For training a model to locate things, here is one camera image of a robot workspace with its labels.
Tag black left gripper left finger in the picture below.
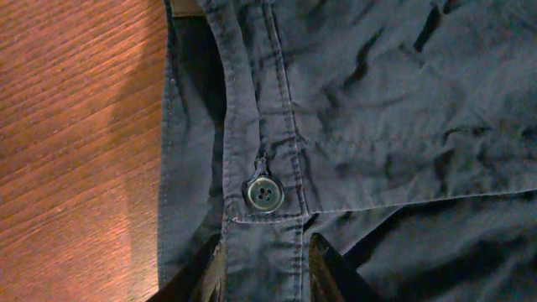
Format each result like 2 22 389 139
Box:
148 234 226 302

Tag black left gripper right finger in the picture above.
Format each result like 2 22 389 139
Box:
309 233 383 302

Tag navy blue shorts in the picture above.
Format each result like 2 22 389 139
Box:
158 0 536 301

